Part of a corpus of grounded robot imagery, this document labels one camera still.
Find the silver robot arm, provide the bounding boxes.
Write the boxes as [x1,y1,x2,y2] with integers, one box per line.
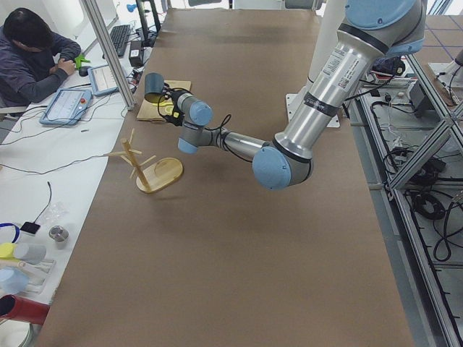
[165,1,427,190]

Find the wooden cutting board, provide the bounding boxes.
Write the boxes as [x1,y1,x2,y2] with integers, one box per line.
[137,80,192,123]

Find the black square pad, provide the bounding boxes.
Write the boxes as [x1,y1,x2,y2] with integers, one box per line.
[20,221,41,235]

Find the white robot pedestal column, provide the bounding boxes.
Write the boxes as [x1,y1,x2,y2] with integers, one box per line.
[285,0,348,128]

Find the black computer mouse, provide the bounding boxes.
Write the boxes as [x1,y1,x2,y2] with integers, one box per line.
[78,66,90,77]

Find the far blue teach pendant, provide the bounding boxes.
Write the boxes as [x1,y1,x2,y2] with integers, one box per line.
[88,64,119,96]

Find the light blue plastic cup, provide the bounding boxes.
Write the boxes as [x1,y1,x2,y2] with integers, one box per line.
[1,267,29,294]

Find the red bottle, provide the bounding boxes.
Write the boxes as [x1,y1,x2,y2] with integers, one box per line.
[1,294,50,325]

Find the seated person dark hoodie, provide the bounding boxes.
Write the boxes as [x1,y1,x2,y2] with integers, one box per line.
[1,8,81,107]

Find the clear cup tray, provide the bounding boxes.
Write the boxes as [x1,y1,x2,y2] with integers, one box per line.
[1,259,56,294]

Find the white side table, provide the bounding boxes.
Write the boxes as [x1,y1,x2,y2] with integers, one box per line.
[0,7,167,347]

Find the black keyboard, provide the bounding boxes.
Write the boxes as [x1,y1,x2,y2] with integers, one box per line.
[109,25,131,57]

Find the yellow plastic cup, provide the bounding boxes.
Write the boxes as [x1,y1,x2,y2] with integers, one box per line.
[0,243,17,260]

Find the blue mug yellow inside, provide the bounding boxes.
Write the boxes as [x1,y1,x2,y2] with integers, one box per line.
[144,72,164,103]

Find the blue teach pendant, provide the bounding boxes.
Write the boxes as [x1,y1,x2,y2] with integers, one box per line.
[88,64,119,96]
[39,88,93,126]

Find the grey plastic cup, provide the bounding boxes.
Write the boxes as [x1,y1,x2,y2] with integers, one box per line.
[13,243,46,265]

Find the aluminium frame post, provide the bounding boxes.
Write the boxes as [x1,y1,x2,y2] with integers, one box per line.
[82,0,135,111]

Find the wooden cup storage rack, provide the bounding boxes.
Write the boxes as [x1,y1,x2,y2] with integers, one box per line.
[104,129,184,194]

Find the small steel cup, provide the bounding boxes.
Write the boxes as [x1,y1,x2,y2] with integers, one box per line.
[48,225,69,249]

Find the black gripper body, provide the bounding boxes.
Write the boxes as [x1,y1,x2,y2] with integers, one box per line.
[168,90,188,114]

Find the black power adapter box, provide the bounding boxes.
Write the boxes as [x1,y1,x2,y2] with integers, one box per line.
[129,40,144,67]

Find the near blue teach pendant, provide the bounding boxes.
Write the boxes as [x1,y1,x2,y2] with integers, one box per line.
[39,88,93,126]

